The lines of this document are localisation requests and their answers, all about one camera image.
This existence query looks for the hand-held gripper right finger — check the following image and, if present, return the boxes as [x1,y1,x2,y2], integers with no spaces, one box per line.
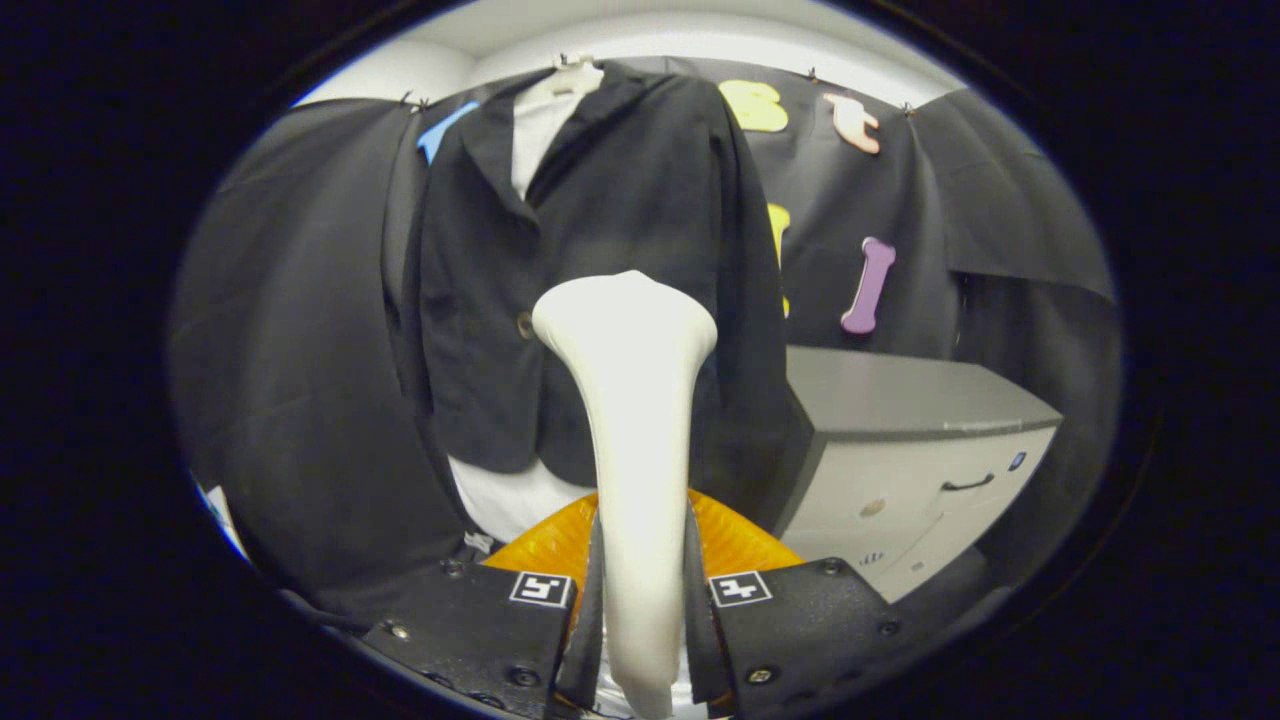
[685,490,901,716]

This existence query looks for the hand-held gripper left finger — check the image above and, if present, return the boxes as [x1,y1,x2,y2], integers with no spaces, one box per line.
[360,492,603,720]

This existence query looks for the white garment steamer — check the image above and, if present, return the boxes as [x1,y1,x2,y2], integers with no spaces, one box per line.
[530,270,719,720]

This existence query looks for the black suit jacket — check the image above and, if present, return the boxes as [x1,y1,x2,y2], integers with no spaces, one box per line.
[385,62,811,531]

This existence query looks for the white clothes hanger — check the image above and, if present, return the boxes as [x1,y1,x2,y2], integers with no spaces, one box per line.
[520,55,606,101]

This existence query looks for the grey cabinet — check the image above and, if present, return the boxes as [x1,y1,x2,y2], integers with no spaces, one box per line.
[770,345,1063,604]

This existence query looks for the black backdrop cloth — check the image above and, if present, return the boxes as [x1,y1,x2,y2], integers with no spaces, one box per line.
[168,55,1121,626]

